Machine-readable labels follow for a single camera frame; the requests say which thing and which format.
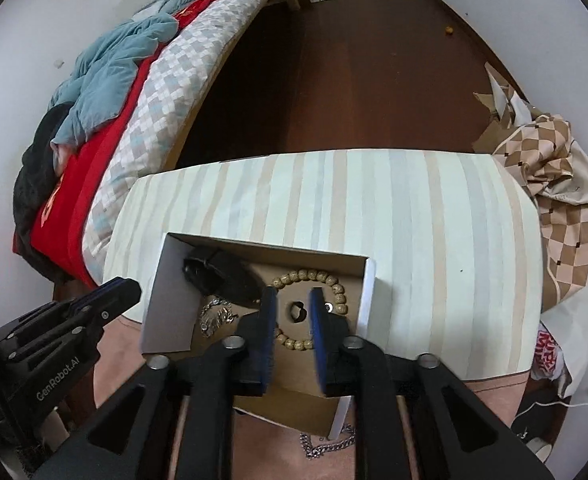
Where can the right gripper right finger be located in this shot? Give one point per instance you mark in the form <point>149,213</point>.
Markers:
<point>415,419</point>

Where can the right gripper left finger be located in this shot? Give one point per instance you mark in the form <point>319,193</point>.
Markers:
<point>174,418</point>

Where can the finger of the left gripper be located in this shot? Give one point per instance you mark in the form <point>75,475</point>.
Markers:
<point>98,308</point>

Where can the white cardboard jewelry box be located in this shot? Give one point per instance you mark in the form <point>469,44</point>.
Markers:
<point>180,322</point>

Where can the red blanket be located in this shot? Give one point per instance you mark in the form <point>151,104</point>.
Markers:
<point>89,169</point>

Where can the black wristband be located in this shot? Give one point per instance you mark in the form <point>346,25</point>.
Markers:
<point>215,272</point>

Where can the red white plastic bag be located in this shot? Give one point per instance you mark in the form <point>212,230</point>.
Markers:
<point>548,360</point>

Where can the black fuzzy blanket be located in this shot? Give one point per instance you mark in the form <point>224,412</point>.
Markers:
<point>35,181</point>

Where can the striped glossy table mat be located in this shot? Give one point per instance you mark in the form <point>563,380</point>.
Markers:
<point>455,240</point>

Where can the bed with checkered mattress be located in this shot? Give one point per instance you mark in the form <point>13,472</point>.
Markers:
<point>174,85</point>

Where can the blue quilt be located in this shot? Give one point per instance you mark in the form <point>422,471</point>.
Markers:
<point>103,74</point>

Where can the checkered beige cloth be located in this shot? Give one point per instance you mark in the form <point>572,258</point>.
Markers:
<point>543,156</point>

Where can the torn cardboard pieces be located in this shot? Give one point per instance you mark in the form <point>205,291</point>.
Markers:
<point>508,112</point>

